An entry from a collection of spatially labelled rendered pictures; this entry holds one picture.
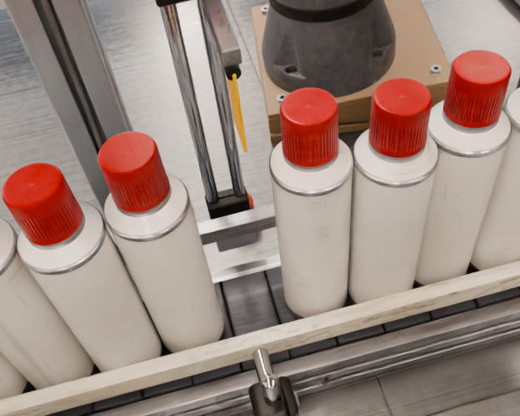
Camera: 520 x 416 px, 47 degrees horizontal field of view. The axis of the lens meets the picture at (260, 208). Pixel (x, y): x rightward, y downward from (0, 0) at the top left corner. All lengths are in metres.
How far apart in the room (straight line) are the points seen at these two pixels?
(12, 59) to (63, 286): 0.59
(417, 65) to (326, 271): 0.33
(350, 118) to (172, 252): 0.36
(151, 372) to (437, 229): 0.23
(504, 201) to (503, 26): 0.45
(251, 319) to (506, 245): 0.20
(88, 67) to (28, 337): 0.19
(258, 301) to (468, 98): 0.24
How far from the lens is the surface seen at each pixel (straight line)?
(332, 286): 0.45
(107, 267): 0.37
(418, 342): 0.49
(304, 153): 0.34
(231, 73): 0.31
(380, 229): 0.40
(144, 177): 0.33
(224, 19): 0.32
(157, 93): 0.78
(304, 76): 0.65
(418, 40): 0.73
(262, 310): 0.50
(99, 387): 0.46
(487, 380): 0.54
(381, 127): 0.35
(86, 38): 0.43
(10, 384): 0.50
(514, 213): 0.46
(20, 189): 0.34
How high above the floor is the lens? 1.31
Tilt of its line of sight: 51 degrees down
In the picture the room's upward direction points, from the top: 8 degrees counter-clockwise
